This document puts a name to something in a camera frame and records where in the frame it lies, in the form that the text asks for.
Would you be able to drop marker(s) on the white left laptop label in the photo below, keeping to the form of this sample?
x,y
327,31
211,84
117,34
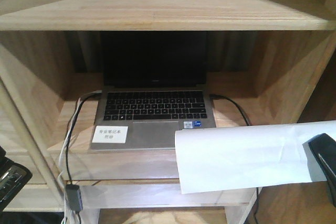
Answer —
x,y
110,134

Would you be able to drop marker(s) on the black stapler orange label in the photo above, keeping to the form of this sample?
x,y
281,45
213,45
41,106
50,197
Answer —
x,y
14,177

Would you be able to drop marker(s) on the white paper sheet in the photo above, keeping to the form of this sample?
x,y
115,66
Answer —
x,y
248,156

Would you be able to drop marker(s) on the grey usb hub adapter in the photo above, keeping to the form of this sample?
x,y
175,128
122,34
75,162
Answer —
x,y
74,197

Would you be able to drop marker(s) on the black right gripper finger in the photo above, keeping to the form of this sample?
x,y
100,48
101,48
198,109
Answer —
x,y
320,153

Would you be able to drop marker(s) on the grey laptop black keyboard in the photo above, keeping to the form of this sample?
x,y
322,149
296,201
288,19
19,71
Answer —
x,y
153,83

